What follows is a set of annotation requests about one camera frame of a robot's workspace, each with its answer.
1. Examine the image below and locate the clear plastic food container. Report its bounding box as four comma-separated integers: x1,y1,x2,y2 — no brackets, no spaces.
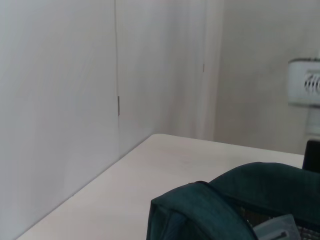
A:
252,213,300,240

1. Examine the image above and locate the dark teal fabric lunch bag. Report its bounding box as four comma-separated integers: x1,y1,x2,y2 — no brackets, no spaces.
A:
146,161,320,240

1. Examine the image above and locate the white robot head housing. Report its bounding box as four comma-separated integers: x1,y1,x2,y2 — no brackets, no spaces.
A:
287,57,320,138

